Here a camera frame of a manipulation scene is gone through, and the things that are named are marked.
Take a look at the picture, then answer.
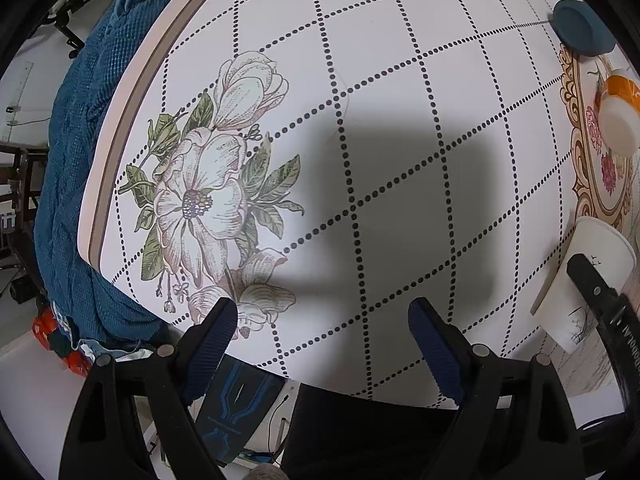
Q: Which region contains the teal round lid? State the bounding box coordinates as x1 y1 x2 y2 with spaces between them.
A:
552 0 614 57

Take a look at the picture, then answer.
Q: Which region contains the white paper cup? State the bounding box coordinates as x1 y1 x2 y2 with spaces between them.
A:
530 216 637 355

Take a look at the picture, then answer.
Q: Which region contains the dark wooden furniture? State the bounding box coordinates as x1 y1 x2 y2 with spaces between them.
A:
0 142 42 268

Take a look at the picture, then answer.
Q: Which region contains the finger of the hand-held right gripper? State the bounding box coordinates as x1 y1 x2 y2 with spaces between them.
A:
567 253 621 322

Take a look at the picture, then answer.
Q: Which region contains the black box with blue pattern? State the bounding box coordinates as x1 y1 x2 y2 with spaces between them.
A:
193 355 287 465

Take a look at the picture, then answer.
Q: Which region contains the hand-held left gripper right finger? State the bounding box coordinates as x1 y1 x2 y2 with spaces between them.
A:
407 298 587 480

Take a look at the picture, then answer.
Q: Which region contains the teal knit cloth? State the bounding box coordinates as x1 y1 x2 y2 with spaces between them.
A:
33 0 193 356

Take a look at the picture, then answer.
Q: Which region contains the red orange bag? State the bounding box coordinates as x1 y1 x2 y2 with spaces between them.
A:
32 306 93 376

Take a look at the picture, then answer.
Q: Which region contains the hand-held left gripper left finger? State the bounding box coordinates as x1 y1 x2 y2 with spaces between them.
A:
60 297 239 480

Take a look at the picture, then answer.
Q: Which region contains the ornate floral printed mat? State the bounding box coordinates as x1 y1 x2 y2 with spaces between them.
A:
557 44 640 233

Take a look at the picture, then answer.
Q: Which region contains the black stand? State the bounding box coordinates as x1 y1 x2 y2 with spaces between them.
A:
40 10 87 60

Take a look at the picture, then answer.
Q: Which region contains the orange and white container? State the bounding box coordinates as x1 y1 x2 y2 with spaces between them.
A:
595 74 640 157

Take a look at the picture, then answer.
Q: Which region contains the thin black cable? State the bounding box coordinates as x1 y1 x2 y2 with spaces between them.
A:
265 393 291 463

